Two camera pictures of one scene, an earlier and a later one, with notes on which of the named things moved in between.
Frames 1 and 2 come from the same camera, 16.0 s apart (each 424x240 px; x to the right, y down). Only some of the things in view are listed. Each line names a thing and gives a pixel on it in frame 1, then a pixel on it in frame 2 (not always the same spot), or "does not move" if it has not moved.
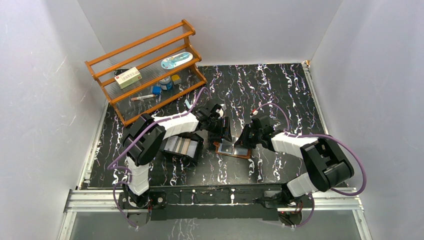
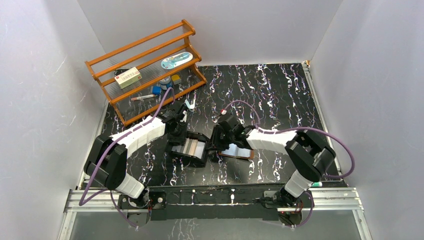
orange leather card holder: [226, 146] does not move
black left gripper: [218, 125] → [178, 133]
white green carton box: [128, 78] does not move
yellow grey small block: [176, 79] does not move
